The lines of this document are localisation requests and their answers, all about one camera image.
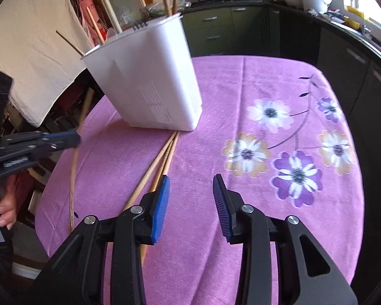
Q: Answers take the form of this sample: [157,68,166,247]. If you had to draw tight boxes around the red checkered apron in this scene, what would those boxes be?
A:
[68,0,115,43]

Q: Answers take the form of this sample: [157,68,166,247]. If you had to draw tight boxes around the purple floral tablecloth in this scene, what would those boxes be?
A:
[35,55,366,305]

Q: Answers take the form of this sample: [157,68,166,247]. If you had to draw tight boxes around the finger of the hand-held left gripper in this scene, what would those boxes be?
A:
[3,130,81,149]
[0,143,58,169]

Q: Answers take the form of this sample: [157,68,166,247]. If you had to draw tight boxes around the green base cabinets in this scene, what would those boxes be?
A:
[181,5,270,58]

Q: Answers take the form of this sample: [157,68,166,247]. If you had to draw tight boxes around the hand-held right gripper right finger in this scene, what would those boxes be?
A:
[212,174,359,305]

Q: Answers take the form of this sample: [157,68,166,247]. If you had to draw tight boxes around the black kitchen countertop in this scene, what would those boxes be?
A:
[178,0,381,80]

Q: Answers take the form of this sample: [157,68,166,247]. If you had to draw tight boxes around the white plastic utensil holder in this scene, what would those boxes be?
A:
[80,13,203,132]

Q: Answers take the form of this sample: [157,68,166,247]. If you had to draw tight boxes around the clear plastic bags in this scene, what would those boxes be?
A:
[140,2,191,18]

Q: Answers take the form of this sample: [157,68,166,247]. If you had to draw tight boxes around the white hanging cloth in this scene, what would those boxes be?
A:
[0,0,96,128]

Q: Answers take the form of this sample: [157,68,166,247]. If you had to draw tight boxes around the black gas stove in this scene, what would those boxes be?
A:
[190,0,261,7]

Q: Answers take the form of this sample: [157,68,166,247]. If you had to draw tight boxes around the dark base cabinets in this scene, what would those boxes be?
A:
[267,6,381,166]

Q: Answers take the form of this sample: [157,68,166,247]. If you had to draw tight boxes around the person's left hand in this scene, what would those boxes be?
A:
[0,182,18,231]

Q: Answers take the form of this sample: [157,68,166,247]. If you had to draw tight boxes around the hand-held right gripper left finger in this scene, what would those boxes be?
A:
[28,175,171,305]

